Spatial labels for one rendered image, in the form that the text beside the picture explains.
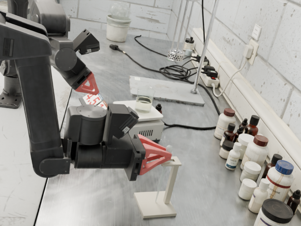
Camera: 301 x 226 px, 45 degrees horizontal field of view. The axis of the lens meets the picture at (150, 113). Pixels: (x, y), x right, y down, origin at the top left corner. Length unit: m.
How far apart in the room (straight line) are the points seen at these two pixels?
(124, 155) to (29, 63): 0.26
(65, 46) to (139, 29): 2.65
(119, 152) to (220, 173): 0.42
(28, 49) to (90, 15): 2.91
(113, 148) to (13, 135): 0.43
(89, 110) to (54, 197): 0.25
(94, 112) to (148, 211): 0.28
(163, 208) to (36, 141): 0.34
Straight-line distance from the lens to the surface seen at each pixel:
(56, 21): 0.96
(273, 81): 1.33
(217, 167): 1.09
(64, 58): 0.90
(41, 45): 0.59
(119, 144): 0.73
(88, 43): 0.99
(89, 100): 1.29
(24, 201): 0.85
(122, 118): 0.70
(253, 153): 1.07
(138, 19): 3.50
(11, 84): 1.27
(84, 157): 0.72
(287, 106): 1.23
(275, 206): 0.89
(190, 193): 0.95
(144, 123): 1.07
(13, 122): 1.14
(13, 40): 0.59
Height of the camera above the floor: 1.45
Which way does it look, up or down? 25 degrees down
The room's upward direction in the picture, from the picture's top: 12 degrees clockwise
